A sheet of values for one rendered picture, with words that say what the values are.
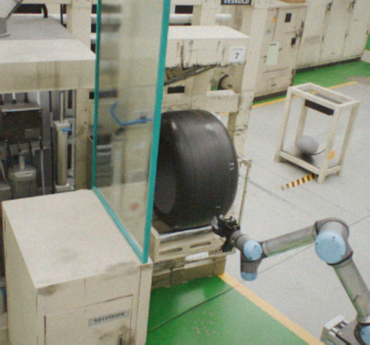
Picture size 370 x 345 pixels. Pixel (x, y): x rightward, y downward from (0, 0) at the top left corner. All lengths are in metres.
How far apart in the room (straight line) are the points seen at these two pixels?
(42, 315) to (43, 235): 0.31
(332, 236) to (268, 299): 1.72
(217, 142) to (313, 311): 1.73
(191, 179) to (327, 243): 0.65
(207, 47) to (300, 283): 2.01
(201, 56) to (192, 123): 0.37
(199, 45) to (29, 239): 1.28
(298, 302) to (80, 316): 2.26
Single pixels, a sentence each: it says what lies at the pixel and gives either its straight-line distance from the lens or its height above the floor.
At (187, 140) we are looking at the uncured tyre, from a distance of 2.48.
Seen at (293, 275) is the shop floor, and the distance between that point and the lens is 4.17.
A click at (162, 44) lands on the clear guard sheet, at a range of 1.58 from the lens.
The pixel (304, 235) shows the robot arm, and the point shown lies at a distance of 2.44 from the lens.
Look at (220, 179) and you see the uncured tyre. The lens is 2.51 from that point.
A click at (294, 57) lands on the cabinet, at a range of 7.79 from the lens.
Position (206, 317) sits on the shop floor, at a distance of 3.66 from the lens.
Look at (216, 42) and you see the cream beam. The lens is 2.78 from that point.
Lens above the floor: 2.41
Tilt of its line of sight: 27 degrees down
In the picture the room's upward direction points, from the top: 6 degrees clockwise
